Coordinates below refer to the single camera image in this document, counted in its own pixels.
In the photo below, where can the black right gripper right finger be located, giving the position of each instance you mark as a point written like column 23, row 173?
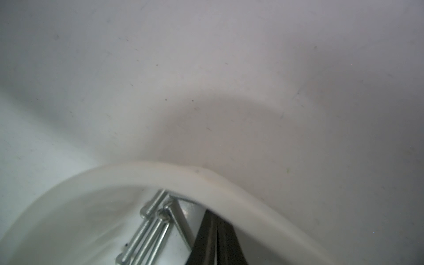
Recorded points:
column 229, row 251

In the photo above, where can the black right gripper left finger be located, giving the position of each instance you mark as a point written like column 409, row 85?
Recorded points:
column 203, row 251

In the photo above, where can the white plastic storage box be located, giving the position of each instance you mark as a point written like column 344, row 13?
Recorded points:
column 89, row 218

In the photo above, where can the pile of silver screws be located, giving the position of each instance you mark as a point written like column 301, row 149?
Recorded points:
column 159, row 215

